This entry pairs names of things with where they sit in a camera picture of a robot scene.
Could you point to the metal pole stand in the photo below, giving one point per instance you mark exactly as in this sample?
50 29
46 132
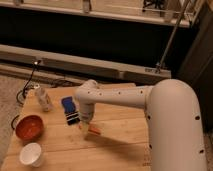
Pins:
159 64

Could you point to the white plastic bottle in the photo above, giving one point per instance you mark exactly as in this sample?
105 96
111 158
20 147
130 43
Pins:
43 98

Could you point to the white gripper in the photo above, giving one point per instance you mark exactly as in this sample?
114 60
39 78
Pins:
86 112

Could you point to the red bowl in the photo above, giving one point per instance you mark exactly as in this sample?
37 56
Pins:
29 128

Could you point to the white cup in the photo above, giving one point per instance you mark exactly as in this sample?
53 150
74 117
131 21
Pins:
31 155

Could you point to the blue sponge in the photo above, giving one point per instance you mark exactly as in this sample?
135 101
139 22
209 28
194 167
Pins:
68 105

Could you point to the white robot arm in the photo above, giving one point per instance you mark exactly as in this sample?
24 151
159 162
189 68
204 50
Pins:
173 115

